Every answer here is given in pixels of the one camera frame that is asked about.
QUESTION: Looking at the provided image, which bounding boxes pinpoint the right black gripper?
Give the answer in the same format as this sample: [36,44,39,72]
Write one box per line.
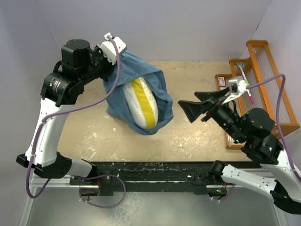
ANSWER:
[176,85,245,142]

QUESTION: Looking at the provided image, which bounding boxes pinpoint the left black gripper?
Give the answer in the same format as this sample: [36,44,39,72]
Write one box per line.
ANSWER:
[79,44,118,86]

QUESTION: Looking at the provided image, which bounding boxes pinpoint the blue pillowcase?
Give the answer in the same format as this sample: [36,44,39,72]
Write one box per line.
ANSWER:
[106,51,174,135]

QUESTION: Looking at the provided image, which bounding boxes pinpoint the white and yellow pillow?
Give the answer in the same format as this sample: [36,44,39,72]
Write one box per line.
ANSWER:
[123,77,158,129]

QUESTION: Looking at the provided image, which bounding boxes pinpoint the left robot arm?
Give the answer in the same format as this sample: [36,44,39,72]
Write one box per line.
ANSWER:
[16,38,123,185]

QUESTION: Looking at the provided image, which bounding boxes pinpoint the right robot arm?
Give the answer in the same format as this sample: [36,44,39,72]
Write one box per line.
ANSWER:
[178,89,301,215]

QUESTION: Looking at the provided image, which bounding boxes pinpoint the small red labelled card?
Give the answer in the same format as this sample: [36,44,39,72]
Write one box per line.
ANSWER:
[218,77,226,87]

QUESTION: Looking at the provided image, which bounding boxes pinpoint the pink capped marker pen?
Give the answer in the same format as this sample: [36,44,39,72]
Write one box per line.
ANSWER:
[247,90,254,104]

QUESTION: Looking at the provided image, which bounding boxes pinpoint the green capped marker pen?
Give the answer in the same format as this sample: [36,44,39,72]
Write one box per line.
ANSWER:
[238,65,250,86]

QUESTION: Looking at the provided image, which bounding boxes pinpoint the orange wooden tiered rack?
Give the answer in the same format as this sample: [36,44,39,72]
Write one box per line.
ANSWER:
[215,40,300,136]

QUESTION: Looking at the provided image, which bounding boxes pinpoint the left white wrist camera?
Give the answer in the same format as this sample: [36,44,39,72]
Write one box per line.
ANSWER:
[99,32,127,65]

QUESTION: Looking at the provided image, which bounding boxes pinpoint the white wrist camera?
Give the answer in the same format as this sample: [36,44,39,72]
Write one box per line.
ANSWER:
[99,32,127,65]
[222,76,249,104]

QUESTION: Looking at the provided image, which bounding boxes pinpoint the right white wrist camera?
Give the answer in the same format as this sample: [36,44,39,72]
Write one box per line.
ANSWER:
[222,76,249,104]

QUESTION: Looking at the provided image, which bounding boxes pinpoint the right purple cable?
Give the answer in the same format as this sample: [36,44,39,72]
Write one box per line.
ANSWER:
[206,73,301,203]

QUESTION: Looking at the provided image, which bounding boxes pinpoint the purple cable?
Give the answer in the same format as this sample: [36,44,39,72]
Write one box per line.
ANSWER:
[206,73,301,203]
[25,35,127,209]

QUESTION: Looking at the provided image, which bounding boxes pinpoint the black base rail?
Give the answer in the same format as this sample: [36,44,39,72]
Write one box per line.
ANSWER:
[70,161,232,198]

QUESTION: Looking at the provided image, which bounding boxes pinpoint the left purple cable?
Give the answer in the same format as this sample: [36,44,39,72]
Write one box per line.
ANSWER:
[25,35,127,209]

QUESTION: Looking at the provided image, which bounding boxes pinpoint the aluminium frame rail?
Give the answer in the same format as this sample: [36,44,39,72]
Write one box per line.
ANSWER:
[18,174,71,226]

